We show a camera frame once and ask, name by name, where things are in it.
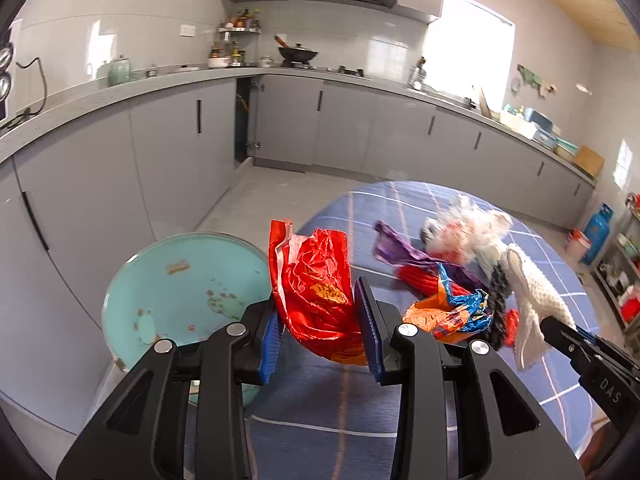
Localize clear crumpled plastic bag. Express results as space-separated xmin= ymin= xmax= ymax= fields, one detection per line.
xmin=422 ymin=196 xmax=513 ymax=266

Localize white foam fruit net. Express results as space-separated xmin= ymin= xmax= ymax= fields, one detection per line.
xmin=500 ymin=244 xmax=576 ymax=372

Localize black appliance with gauges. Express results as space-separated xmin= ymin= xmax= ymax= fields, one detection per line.
xmin=0 ymin=32 xmax=14 ymax=122

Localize purple foil wrapper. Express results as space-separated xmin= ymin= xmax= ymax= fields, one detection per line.
xmin=373 ymin=221 xmax=489 ymax=292

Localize orange blue snack wrapper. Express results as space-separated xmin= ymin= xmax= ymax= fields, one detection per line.
xmin=402 ymin=264 xmax=492 ymax=344

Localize metal storage shelf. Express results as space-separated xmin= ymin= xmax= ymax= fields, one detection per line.
xmin=592 ymin=193 xmax=639 ymax=352

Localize black wok on stove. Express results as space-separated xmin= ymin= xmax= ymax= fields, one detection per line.
xmin=273 ymin=35 xmax=317 ymax=65

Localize blue checked tablecloth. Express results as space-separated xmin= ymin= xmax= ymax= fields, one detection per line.
xmin=184 ymin=180 xmax=601 ymax=480

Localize grey kitchen cabinets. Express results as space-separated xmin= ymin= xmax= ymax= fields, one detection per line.
xmin=1 ymin=76 xmax=597 ymax=434

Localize red plastic snack bag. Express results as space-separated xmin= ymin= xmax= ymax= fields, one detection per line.
xmin=268 ymin=220 xmax=367 ymax=366

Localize blue gas cylinder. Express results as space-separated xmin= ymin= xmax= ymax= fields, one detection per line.
xmin=582 ymin=204 xmax=613 ymax=266

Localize red foam fruit net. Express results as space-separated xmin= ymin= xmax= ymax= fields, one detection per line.
xmin=397 ymin=264 xmax=470 ymax=302

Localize wooden cutting board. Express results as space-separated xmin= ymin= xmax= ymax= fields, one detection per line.
xmin=573 ymin=145 xmax=604 ymax=179

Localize teal enamel basin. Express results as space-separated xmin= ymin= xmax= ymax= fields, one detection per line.
xmin=102 ymin=232 xmax=271 ymax=372

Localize corner spice rack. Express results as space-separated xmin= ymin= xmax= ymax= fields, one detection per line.
xmin=207 ymin=8 xmax=262 ymax=70

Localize black foam fruit net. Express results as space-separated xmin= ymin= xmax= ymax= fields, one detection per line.
xmin=487 ymin=263 xmax=512 ymax=350

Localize white plastic bucket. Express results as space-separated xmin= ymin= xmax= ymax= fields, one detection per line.
xmin=565 ymin=230 xmax=591 ymax=262

